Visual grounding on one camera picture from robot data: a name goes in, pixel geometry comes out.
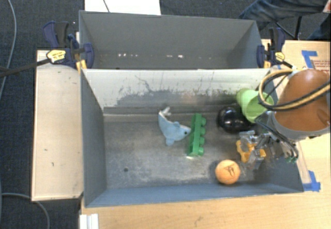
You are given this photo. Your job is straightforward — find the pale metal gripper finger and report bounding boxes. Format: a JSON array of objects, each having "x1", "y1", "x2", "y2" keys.
[
  {"x1": 238, "y1": 130, "x2": 260, "y2": 144},
  {"x1": 245, "y1": 148, "x2": 265, "y2": 171}
]

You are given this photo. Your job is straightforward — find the black ball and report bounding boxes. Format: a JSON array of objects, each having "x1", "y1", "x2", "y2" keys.
[{"x1": 216, "y1": 106, "x2": 255, "y2": 134}]

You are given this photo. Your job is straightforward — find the light green plastic cup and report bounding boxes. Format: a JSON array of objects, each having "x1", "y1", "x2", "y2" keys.
[{"x1": 235, "y1": 88, "x2": 275, "y2": 124}]

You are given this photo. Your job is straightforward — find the orange ball with dark print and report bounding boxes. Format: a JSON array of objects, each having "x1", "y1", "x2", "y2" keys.
[{"x1": 214, "y1": 159, "x2": 242, "y2": 186}]

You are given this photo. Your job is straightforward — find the green toy building brick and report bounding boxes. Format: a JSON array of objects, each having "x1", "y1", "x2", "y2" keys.
[{"x1": 186, "y1": 113, "x2": 207, "y2": 158}]

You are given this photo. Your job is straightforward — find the blue toy dolphin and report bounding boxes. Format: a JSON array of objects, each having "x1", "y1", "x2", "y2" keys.
[{"x1": 157, "y1": 106, "x2": 192, "y2": 146}]

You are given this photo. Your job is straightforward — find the grey metal bin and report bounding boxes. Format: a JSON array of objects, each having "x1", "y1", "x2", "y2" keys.
[{"x1": 78, "y1": 10, "x2": 305, "y2": 208}]

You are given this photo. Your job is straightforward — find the pale wood board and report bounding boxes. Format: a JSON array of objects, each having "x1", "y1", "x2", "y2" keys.
[{"x1": 31, "y1": 49, "x2": 85, "y2": 202}]

